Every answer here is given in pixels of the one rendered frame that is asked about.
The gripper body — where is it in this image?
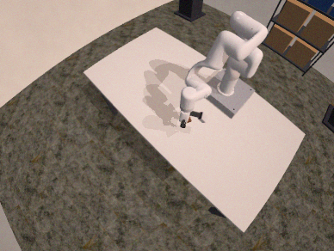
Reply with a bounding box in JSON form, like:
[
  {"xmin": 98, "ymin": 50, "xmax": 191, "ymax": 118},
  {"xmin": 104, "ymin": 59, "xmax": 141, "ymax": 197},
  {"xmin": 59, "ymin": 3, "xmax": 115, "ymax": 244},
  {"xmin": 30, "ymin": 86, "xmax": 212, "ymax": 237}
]
[{"xmin": 179, "ymin": 110, "xmax": 192, "ymax": 123}]

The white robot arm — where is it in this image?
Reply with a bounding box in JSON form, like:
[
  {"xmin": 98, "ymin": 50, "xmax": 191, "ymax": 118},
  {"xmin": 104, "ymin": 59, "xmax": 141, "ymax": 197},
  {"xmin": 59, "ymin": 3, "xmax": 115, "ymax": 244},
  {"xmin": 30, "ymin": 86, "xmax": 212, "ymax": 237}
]
[{"xmin": 180, "ymin": 11, "xmax": 268, "ymax": 123}]

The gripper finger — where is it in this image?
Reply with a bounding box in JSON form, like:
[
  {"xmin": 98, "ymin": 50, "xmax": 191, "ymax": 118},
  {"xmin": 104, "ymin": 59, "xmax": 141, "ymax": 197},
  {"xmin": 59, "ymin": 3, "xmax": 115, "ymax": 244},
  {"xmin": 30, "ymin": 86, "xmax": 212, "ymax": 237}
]
[{"xmin": 180, "ymin": 119, "xmax": 186, "ymax": 128}]

